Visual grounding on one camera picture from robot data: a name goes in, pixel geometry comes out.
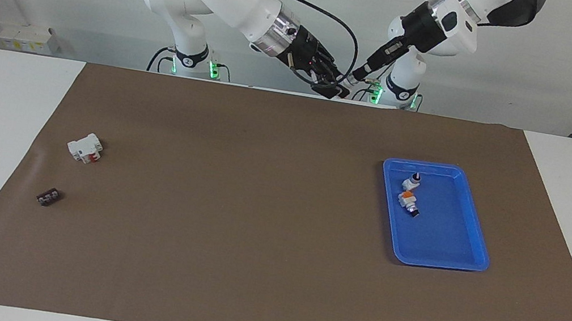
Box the blue plastic tray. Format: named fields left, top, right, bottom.
left=368, top=154, right=505, bottom=278

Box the brown table mat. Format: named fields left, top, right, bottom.
left=0, top=47, right=572, bottom=321

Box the white red circuit breaker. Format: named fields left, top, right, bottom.
left=65, top=130, right=105, bottom=167

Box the white power strip box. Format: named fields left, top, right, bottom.
left=0, top=19, right=55, bottom=56

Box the small black terminal block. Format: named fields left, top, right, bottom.
left=35, top=186, right=62, bottom=209

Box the black left base cable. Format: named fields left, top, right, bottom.
left=352, top=76, right=392, bottom=107

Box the black base cable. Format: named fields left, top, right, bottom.
left=146, top=44, right=176, bottom=75
left=352, top=76, right=392, bottom=107

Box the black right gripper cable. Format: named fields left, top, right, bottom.
left=220, top=0, right=367, bottom=91

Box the white black-tipped switch part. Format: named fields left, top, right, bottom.
left=401, top=170, right=423, bottom=194

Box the selector switch orange base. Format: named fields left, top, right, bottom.
left=395, top=189, right=425, bottom=219

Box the black right base cable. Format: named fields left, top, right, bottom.
left=146, top=44, right=176, bottom=75

